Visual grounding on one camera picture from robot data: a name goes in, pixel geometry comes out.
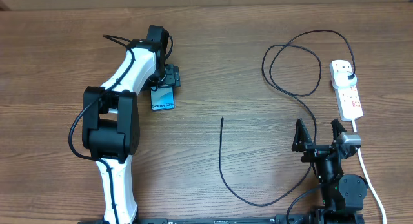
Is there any Galaxy smartphone blue screen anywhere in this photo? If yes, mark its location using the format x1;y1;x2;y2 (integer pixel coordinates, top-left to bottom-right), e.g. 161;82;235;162
150;87;175;111

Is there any white power strip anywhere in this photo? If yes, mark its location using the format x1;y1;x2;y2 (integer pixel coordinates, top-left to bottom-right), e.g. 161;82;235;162
330;60;363;121

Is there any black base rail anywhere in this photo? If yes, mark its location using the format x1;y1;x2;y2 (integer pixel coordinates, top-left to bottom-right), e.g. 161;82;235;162
77;213;365;224

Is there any white power strip cord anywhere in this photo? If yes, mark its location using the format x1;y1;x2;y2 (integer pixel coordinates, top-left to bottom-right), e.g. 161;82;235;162
350;119;388;224

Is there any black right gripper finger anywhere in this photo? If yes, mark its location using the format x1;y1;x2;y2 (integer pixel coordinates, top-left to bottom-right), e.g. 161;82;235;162
331;119;347;141
292;119;313;152

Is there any white charger plug adapter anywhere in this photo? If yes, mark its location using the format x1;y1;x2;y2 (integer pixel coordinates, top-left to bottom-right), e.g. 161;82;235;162
332;71;358;89

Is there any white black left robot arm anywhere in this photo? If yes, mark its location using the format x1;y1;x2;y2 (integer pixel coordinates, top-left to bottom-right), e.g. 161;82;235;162
68;25;181;223

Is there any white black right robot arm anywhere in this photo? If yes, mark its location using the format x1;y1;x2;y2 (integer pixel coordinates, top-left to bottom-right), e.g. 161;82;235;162
285;119;369;223

